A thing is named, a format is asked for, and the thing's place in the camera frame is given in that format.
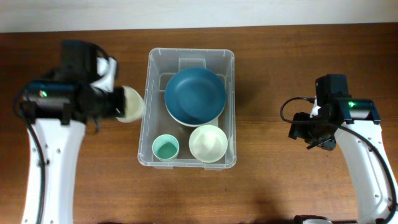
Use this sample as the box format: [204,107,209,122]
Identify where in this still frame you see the cream cup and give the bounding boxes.
[116,86,146,123]

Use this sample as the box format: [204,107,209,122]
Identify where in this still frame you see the mint green cup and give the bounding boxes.
[152,134,180,161]

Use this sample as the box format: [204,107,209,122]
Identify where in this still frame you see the cream bowl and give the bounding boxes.
[166,108,219,128]

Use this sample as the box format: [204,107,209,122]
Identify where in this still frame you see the dark blue bowl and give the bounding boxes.
[165,67,226,124]

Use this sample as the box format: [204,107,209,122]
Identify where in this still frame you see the white small bowl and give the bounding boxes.
[188,124,228,163]

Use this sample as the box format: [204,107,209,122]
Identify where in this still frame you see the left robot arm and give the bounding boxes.
[19,80,126,223]

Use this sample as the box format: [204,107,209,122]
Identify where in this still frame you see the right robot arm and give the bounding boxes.
[289,98,397,223]

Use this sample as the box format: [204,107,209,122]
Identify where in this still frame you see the clear plastic storage bin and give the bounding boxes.
[137,47,237,170]

